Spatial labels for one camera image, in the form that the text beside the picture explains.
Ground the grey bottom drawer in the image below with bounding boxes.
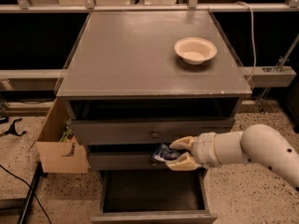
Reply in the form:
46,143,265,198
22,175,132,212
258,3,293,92
91,170,218,224

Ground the metal rail frame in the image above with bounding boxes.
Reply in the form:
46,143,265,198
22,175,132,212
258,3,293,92
0,0,299,91

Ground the black clamp tool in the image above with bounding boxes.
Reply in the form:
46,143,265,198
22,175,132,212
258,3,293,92
0,119,26,137

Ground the grey drawer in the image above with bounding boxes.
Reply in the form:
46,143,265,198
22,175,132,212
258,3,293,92
71,118,235,145
91,170,218,224
88,152,169,171

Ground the blueberry rxbar dark wrapper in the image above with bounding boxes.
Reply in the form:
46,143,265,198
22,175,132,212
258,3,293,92
151,144,181,162

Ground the cardboard box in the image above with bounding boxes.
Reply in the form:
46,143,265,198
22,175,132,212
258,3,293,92
35,99,90,174

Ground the grey drawer cabinet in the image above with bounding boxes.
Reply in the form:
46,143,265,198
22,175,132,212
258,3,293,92
56,9,253,224

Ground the white paper bowl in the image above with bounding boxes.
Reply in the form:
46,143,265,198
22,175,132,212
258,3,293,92
174,37,218,65

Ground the black floor cable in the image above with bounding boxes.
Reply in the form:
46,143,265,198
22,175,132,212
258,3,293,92
0,163,53,224

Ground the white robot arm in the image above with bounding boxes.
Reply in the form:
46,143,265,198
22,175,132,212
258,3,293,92
166,124,299,189

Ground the green packet in box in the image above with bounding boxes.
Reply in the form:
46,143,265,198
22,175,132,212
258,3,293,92
60,119,73,142

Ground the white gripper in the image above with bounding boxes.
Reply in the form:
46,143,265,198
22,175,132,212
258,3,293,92
165,133,221,171

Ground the black floor bar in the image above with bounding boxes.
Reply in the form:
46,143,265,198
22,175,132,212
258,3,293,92
17,162,42,224

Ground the white cable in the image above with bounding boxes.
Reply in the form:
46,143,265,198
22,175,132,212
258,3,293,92
235,1,258,82

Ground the grey top drawer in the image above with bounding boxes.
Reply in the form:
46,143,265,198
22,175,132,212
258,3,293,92
71,118,235,145

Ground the grey middle drawer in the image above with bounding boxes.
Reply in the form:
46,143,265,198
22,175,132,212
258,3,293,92
88,152,169,171

